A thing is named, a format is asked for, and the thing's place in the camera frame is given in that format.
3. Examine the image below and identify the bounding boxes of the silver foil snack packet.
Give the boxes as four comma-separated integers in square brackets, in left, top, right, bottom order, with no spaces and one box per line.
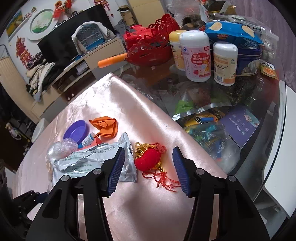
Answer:
[52,132,137,185]

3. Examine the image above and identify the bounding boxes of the clear plastic bag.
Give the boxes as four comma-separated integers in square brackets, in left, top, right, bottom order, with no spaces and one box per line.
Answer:
[46,138,78,170]

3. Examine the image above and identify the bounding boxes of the red plush lantern ornament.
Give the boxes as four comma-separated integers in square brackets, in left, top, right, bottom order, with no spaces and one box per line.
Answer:
[134,142,181,193]

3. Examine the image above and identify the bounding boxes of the white folding side table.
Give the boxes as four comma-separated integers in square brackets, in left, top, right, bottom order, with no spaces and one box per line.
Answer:
[254,80,295,218]

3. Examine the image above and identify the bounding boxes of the pink satin tablecloth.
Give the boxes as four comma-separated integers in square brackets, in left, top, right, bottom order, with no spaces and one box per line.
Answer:
[13,74,226,240]

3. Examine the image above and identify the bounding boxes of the red plastic wrapper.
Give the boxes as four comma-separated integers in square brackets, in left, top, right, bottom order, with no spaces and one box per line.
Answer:
[78,136,102,150]

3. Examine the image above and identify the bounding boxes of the purple plastic lid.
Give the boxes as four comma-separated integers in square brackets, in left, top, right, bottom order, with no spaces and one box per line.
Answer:
[63,120,89,144]

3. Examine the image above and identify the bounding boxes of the purple booklet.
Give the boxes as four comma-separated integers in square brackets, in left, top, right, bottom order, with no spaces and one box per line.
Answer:
[219,105,260,149]

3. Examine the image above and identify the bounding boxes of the white round stool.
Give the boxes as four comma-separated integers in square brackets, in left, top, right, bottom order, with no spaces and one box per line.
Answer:
[32,118,49,143]

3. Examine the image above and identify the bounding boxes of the orange crumpled paper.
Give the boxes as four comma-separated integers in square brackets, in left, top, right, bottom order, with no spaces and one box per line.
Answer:
[89,116,118,138]

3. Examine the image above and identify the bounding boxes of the beige TV cabinet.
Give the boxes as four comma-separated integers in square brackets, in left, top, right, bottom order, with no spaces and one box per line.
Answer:
[31,38,130,123]

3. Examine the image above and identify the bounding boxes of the pile of clothes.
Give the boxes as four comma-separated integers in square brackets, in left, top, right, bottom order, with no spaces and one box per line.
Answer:
[26,52,56,102]

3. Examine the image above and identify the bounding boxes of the yellow snack sachet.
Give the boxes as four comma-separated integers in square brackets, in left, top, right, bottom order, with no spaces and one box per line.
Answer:
[260,59,278,80]

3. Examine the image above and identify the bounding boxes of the blue cookie tin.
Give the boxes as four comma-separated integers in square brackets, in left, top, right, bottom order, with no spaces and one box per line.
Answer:
[236,46,262,76]

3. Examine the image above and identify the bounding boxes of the white bottle orange label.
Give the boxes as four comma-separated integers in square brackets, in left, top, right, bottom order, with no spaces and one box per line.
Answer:
[213,42,238,86]

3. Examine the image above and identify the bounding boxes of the black television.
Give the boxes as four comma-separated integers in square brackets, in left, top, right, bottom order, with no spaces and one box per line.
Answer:
[38,4,114,62]

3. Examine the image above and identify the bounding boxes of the clear bag of snacks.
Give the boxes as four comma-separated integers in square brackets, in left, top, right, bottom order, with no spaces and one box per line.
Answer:
[213,13,279,64]

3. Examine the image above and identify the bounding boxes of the white bottle pink label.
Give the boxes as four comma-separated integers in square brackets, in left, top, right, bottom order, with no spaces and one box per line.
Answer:
[179,30,211,82]

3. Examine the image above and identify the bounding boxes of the blue chip bag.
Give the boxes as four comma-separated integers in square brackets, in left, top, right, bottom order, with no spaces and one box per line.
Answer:
[205,21,263,49]

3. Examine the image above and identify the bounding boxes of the covered bird cage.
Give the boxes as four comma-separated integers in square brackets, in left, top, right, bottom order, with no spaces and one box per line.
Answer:
[71,21,115,55]

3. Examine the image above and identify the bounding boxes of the yellow-capped bottle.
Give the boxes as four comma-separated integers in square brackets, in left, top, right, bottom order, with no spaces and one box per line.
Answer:
[169,30,186,71]

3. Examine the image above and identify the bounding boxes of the red cutout lantern basket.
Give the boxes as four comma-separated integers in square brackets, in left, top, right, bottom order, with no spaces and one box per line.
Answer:
[123,14,180,66]

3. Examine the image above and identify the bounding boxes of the beige refrigerator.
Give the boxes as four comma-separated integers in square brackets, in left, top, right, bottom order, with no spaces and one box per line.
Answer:
[127,0,165,27]

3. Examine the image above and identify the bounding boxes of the red paper wall decoration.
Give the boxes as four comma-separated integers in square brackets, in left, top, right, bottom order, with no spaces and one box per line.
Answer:
[16,37,32,69]

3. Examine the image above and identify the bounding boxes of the round white wall picture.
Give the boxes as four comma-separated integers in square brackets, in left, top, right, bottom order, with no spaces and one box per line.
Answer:
[27,9,58,41]

